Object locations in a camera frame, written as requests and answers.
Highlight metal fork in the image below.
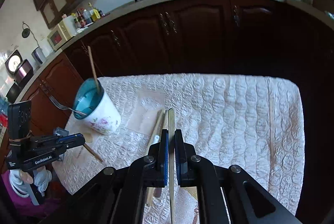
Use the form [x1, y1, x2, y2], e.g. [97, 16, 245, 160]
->
[49, 96, 86, 116]

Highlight left hand white glove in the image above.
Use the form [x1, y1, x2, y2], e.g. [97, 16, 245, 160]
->
[9, 166, 52, 198]

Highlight white ceramic spoon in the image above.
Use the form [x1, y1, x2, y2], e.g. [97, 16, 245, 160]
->
[152, 135, 160, 144]

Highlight white quilted table mat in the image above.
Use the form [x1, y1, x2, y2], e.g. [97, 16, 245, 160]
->
[53, 74, 305, 213]

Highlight floral utensil cup teal rim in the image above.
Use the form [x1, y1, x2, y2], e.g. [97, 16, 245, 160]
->
[73, 78, 121, 135]

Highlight rice cooker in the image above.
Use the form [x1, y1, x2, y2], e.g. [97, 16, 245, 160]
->
[5, 50, 33, 89]

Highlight cream microwave oven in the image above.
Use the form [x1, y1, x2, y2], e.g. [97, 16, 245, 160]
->
[48, 19, 77, 51]

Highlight dark wooden lower cabinets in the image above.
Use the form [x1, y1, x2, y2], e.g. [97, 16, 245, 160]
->
[24, 0, 333, 135]

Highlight yellow oil bottle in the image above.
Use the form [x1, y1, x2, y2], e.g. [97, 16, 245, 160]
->
[88, 2, 101, 22]

